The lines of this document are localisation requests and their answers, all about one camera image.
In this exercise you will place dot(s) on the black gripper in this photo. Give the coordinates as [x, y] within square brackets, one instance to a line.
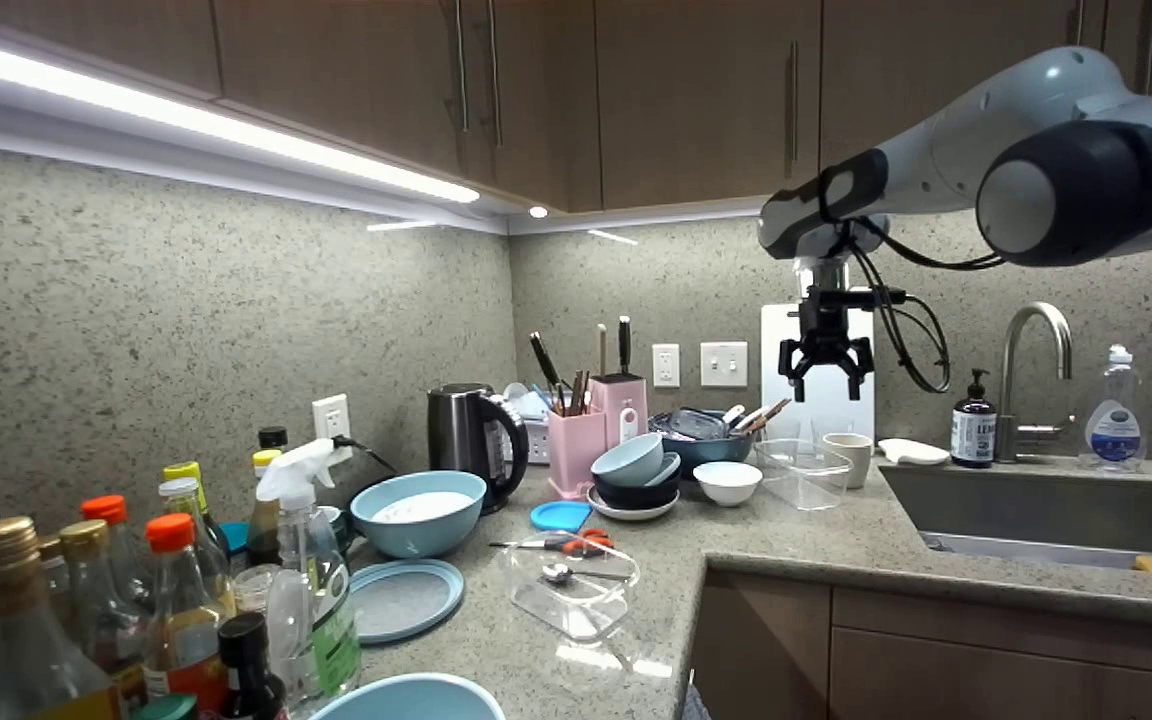
[825, 338]

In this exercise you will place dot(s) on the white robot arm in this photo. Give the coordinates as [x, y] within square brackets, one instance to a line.
[1050, 153]

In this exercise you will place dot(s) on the dark blue bowl with utensils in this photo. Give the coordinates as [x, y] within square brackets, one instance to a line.
[700, 434]

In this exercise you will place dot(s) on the small white bowl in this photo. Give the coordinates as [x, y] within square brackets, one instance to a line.
[731, 481]

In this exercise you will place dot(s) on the light blue bowl with white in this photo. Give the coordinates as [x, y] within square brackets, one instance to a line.
[418, 513]

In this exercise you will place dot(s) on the light blue front bowl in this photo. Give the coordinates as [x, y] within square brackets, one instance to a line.
[415, 698]

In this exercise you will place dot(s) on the white cutting board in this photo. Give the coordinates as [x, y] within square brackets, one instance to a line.
[825, 388]

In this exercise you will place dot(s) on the white mug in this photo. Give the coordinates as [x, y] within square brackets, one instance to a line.
[859, 455]

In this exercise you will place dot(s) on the clear plastic cup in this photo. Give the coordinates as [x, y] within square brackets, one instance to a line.
[808, 475]

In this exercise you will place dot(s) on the white dish by sink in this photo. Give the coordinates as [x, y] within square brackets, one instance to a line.
[915, 455]

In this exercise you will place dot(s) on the dark soap pump bottle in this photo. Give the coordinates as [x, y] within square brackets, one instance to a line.
[975, 425]

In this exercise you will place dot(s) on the white small outlet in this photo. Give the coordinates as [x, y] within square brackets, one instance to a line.
[664, 366]

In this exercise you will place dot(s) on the chrome sink faucet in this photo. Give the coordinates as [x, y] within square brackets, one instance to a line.
[1034, 370]

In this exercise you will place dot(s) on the pink knife block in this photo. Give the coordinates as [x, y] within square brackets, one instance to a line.
[621, 407]

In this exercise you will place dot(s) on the stacked blue grey bowls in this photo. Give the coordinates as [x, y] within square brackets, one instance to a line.
[639, 479]

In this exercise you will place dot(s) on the pink utensil holder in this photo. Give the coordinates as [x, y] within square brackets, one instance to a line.
[573, 440]

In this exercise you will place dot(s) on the clear blue dish soap bottle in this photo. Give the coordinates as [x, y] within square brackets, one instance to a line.
[1114, 425]

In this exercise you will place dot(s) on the small blue lid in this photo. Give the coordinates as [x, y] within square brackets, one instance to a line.
[556, 519]

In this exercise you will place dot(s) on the clear glass container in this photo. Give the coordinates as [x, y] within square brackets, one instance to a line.
[586, 610]

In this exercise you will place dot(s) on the metal spoon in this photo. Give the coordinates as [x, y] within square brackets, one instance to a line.
[566, 573]

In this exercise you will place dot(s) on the black electric kettle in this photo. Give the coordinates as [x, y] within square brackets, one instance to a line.
[470, 431]

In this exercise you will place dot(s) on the light blue plate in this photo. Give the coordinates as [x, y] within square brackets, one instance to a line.
[402, 596]

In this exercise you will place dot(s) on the white spray bottle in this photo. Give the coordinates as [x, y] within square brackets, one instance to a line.
[294, 481]

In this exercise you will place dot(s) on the black cap dark bottle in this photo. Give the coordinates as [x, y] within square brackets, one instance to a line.
[254, 689]

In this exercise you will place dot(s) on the yellow cap bottle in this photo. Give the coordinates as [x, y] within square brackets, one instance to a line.
[184, 493]

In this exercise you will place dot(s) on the orange cap sauce bottle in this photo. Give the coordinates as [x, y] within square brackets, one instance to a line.
[184, 627]

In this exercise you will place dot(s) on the red cap bottle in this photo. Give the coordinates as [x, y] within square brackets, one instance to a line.
[123, 545]

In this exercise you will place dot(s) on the gold cap sauce bottle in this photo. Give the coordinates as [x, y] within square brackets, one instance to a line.
[42, 671]

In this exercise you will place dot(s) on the under cabinet light strip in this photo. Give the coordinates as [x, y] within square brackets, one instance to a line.
[212, 125]

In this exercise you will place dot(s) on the white light switch plate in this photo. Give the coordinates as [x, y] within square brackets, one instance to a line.
[723, 362]

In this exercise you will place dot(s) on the white wall outlet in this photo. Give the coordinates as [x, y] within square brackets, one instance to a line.
[330, 415]

